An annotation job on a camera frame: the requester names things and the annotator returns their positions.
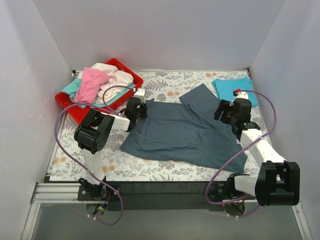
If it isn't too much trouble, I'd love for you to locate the dark blue t-shirt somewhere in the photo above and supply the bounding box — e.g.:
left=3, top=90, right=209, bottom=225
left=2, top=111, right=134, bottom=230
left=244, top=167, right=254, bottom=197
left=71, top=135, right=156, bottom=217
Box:
left=120, top=84, right=242, bottom=169

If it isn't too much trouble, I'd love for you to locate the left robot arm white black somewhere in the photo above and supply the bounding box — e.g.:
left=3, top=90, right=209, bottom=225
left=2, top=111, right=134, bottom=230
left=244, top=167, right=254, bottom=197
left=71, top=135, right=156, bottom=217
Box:
left=74, top=96, right=148, bottom=200

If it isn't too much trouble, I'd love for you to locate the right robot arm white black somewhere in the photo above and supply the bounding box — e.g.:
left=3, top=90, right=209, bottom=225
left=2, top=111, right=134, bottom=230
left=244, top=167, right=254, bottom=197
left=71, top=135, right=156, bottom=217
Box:
left=214, top=98, right=300, bottom=206

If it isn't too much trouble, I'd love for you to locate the folded teal t-shirt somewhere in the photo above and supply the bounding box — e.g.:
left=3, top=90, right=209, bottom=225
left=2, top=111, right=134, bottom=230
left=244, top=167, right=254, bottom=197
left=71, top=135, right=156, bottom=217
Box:
left=212, top=77, right=253, bottom=102

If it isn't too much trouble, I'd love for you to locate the cream white t-shirt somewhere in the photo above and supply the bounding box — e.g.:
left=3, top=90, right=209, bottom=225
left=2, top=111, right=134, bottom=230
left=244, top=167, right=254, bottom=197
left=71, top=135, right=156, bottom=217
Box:
left=92, top=63, right=134, bottom=105

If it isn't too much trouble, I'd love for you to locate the pink t-shirt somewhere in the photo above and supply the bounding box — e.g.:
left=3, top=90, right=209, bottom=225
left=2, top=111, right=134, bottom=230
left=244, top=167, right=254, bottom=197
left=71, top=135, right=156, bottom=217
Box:
left=74, top=67, right=110, bottom=104

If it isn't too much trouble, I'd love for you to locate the red plastic bin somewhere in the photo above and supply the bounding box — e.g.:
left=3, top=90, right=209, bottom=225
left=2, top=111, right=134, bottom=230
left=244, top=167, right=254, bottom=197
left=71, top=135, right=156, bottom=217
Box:
left=54, top=58, right=145, bottom=125

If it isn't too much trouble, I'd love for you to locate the teal t-shirt in bin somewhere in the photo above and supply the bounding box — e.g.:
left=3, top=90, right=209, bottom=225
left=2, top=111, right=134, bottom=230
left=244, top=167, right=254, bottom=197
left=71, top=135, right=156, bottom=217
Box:
left=61, top=78, right=129, bottom=108

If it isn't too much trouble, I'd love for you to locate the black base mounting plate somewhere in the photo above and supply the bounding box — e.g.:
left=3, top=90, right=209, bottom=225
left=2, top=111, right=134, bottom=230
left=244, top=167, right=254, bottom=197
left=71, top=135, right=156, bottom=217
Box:
left=77, top=181, right=248, bottom=212

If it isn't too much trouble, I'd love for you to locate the floral table mat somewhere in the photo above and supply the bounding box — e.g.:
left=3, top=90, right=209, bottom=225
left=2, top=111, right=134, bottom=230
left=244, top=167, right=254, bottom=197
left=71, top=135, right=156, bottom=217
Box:
left=47, top=70, right=249, bottom=182

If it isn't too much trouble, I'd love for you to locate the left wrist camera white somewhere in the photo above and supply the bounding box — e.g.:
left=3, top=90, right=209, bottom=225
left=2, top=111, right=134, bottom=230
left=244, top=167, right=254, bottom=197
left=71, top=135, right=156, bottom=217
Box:
left=133, top=88, right=146, bottom=104

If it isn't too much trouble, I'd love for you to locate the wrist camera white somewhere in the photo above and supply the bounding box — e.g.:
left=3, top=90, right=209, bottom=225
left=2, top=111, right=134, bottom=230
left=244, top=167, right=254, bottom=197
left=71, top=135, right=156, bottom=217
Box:
left=133, top=88, right=146, bottom=104
left=233, top=88, right=249, bottom=100

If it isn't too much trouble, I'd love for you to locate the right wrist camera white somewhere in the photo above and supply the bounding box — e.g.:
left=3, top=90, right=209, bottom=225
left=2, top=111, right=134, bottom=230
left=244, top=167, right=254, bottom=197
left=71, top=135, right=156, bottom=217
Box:
left=233, top=88, right=249, bottom=100

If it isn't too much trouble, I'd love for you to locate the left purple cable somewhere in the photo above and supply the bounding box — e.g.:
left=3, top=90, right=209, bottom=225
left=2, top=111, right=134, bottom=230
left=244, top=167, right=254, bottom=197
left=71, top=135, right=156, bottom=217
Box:
left=54, top=85, right=137, bottom=226

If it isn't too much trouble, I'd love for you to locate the aluminium frame rail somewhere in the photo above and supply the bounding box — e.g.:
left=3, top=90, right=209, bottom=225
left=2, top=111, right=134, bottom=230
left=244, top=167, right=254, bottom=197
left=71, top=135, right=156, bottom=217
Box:
left=21, top=182, right=102, bottom=240

